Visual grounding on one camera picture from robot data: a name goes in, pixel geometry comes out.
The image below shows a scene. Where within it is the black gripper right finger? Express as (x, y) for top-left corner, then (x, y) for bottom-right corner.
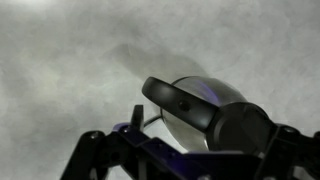
(254, 123), (320, 180)

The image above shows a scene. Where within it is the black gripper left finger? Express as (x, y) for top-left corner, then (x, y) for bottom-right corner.
(59, 104), (148, 180)

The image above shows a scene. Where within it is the stainless steel electric kettle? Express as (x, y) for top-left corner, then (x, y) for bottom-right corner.
(141, 75), (279, 158)

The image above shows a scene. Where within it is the black kettle power cord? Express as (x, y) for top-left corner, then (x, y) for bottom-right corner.
(143, 114), (163, 128)

